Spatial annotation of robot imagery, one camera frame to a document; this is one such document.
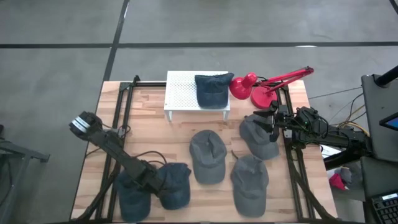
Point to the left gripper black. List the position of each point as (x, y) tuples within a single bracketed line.
[(146, 175)]

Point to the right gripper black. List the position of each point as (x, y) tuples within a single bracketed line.
[(284, 121)]

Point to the blue denim cap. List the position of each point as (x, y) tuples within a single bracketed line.
[(132, 202), (175, 189), (213, 91)]

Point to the grey cotton cap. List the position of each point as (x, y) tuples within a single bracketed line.
[(255, 143), (249, 189), (207, 161)]

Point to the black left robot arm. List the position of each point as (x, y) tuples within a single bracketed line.
[(109, 143)]

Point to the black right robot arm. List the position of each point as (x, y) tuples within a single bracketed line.
[(342, 138)]

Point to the red desk lamp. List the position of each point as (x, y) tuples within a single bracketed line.
[(264, 98)]

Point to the white paper sheet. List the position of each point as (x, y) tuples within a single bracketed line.
[(329, 152)]

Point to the black floor beam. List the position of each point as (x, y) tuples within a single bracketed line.
[(342, 160)]

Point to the red cloth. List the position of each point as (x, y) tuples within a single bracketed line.
[(337, 182)]

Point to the grey cloth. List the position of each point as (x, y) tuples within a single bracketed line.
[(346, 175)]

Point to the white perforated metal shelf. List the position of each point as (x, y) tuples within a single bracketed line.
[(180, 90)]

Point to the grey workstation desk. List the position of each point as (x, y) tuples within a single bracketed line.
[(382, 99)]

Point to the monitor with blue screen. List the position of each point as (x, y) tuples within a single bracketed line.
[(392, 123)]

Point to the black monitor pole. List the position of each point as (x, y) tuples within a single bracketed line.
[(387, 77)]

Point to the grey metal stand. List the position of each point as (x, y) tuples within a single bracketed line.
[(18, 152)]

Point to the black keyboard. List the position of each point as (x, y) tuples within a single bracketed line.
[(387, 211)]

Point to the black aluminium rig frame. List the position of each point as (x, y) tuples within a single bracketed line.
[(149, 84)]

